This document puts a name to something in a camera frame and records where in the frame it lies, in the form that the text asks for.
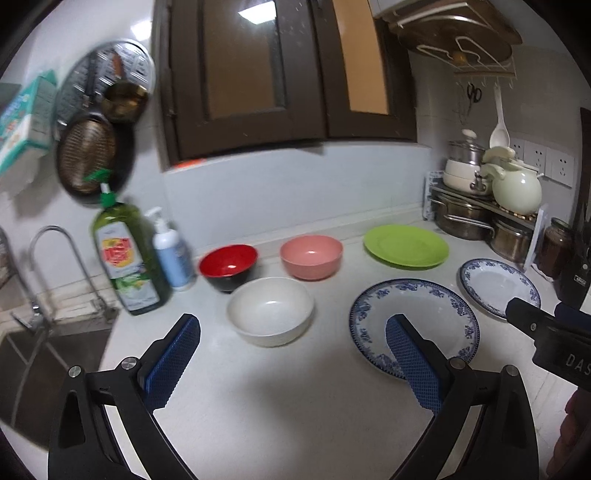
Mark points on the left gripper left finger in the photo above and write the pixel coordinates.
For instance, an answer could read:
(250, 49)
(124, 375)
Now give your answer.
(82, 443)

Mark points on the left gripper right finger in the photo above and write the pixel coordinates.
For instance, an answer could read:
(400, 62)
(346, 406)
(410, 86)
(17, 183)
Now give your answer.
(503, 444)

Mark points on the large blue floral plate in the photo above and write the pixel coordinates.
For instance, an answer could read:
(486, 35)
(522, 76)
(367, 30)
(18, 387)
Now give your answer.
(437, 313)

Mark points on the cream white bowl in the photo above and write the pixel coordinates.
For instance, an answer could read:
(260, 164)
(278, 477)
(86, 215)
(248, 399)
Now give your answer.
(270, 312)

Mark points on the steel kitchen sink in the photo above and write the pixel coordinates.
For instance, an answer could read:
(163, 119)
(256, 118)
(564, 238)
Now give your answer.
(34, 367)

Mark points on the person's right hand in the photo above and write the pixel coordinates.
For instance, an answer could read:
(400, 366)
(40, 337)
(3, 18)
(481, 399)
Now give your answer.
(577, 417)

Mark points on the small blue floral plate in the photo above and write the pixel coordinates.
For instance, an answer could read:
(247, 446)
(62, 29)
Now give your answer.
(492, 284)

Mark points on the brown glass jar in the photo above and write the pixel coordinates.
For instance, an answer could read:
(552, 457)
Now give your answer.
(556, 248)

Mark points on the small steel pot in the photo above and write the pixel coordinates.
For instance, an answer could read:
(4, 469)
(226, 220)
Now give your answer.
(510, 241)

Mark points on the white pot rack shelf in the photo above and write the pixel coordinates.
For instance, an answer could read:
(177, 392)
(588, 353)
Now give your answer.
(536, 222)

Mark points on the tall curved steel faucet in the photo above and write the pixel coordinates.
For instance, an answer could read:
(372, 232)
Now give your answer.
(71, 285)

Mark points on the large steel pot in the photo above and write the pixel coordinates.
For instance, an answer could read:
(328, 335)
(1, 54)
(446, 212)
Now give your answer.
(462, 219)

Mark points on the cream ceramic pot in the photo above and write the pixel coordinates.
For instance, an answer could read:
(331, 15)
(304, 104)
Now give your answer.
(515, 184)

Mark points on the green plate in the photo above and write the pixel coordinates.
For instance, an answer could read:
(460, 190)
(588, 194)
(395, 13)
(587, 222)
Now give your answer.
(406, 246)

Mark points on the cream enamel saucepan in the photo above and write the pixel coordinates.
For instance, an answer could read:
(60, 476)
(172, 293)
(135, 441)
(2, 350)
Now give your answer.
(465, 177)

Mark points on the green dish soap bottle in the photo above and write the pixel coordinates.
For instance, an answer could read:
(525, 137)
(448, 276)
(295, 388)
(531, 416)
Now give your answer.
(123, 242)

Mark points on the steel lidded pot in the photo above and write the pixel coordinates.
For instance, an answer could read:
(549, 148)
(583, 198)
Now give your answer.
(467, 150)

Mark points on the white rice ladle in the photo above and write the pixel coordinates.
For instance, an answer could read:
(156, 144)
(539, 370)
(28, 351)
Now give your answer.
(500, 136)

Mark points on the white blue pump bottle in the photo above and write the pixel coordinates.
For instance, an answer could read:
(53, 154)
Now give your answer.
(171, 251)

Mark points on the red and black bowl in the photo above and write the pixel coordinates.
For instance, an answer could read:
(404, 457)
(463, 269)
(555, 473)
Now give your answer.
(229, 267)

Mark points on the black scissors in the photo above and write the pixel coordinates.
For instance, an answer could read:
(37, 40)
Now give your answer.
(474, 93)

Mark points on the pink bowl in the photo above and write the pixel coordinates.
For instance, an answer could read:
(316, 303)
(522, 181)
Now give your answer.
(312, 257)

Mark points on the black frying pan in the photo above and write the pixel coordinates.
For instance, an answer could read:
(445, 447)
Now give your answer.
(91, 142)

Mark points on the tissue box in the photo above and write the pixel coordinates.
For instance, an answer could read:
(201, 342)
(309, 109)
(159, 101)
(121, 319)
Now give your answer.
(26, 123)

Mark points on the round metal steamer rack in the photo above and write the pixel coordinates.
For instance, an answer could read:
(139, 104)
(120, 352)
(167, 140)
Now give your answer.
(120, 59)

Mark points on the white wall sockets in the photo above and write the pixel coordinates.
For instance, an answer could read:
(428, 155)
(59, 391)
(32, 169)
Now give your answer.
(551, 163)

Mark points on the dark wooden wall cabinet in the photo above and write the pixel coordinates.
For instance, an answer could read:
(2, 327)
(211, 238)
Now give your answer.
(314, 71)

